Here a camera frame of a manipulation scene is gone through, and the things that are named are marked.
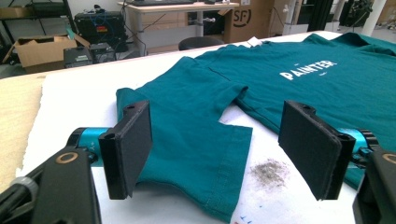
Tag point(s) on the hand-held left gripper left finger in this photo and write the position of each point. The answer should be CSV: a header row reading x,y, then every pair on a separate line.
x,y
127,155

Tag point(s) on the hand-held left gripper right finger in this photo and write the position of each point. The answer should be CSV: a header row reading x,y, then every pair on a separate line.
x,y
311,149

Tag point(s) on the teal t-shirt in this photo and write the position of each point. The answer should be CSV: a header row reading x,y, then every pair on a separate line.
x,y
193,124

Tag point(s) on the white foam mat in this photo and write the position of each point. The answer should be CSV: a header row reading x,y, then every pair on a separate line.
x,y
77,93

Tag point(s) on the black computer tower with label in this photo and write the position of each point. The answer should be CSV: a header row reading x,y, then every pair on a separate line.
x,y
77,57

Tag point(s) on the black round stool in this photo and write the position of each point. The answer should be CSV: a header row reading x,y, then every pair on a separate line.
x,y
199,43

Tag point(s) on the open cardboard box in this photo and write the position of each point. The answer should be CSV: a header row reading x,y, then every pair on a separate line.
x,y
40,53

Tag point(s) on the black equipment case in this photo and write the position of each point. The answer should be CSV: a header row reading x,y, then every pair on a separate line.
x,y
99,21

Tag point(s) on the large cardboard box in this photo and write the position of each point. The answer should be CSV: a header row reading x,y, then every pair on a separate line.
x,y
258,21

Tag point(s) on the dark bulky equipment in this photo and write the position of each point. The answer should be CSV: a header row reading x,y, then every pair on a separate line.
x,y
356,12

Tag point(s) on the white pillar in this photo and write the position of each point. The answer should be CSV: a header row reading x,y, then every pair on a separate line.
x,y
373,15

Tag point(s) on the light wooden desk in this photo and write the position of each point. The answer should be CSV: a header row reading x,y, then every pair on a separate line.
x,y
174,7

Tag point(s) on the black keyboard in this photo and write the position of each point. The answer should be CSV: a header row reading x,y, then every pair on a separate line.
x,y
162,2

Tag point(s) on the dark metal shelf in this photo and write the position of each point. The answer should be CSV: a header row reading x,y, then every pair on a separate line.
x,y
37,9

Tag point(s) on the black metal frame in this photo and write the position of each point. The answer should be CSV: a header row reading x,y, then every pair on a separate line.
x,y
319,14

